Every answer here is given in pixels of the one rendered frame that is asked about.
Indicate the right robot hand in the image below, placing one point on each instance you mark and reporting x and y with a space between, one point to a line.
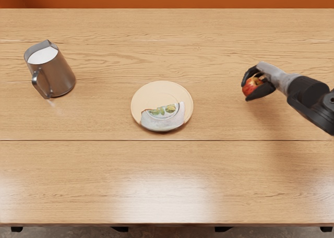
273 73

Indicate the steel milk jug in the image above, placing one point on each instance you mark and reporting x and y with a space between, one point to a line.
50 71

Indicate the red apple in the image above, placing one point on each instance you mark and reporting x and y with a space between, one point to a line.
250 86

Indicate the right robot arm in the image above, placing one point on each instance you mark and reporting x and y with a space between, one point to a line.
310 99

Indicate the beige patterned plate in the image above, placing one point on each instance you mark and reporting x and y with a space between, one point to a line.
161 106

